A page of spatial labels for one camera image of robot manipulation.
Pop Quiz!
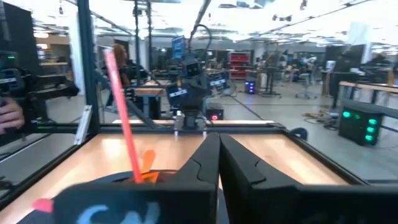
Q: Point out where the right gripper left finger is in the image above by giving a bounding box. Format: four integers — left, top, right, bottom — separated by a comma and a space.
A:
52, 133, 221, 224

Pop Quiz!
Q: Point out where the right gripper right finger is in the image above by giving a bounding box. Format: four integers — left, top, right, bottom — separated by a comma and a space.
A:
220, 133, 398, 224

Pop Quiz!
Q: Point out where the red faceted plastic tumbler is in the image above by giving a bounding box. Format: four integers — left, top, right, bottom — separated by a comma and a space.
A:
136, 149, 161, 185

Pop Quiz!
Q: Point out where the pink-handled metal spoon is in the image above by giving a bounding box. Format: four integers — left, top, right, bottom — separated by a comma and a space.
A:
103, 48, 146, 185

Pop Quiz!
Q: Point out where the pink-handled metal fork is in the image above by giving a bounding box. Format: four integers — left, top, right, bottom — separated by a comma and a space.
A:
30, 198, 55, 215

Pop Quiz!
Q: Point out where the black box with red light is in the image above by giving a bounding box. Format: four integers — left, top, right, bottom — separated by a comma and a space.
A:
205, 103, 224, 121

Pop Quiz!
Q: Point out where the round dark blue woven placemat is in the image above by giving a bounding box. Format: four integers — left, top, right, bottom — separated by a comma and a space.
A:
17, 169, 231, 224

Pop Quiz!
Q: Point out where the blue monitor screen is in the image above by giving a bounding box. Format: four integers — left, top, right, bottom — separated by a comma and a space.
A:
171, 35, 187, 60

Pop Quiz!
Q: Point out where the red storage shelf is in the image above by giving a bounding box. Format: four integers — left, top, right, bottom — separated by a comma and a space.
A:
228, 50, 251, 80

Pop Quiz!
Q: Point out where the black box with blue lights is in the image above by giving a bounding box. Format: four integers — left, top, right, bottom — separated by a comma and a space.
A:
244, 80, 257, 95

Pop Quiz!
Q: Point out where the person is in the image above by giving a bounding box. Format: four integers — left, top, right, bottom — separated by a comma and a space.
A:
104, 42, 133, 108

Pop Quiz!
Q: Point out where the black box with green lights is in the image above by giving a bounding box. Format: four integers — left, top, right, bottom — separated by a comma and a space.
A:
338, 105, 386, 147

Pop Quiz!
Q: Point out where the wooden work table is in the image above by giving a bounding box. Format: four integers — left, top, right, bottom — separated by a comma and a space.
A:
338, 80, 398, 108

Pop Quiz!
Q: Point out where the person's hand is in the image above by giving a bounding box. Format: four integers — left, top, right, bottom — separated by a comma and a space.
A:
0, 97, 25, 136

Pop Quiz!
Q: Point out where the black cable loop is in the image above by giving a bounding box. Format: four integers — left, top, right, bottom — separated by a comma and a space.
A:
187, 23, 213, 60

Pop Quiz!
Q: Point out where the black diagonal frame strut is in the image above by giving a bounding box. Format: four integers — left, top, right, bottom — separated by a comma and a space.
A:
93, 69, 158, 129

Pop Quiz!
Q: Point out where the yellow floor cable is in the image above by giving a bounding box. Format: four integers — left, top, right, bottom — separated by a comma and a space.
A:
302, 111, 331, 123

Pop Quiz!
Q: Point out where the white metal bracket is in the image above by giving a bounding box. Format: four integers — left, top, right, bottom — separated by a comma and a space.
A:
73, 105, 93, 146

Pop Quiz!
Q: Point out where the black rig frame post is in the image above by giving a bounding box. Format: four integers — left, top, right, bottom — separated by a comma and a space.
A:
76, 0, 101, 135

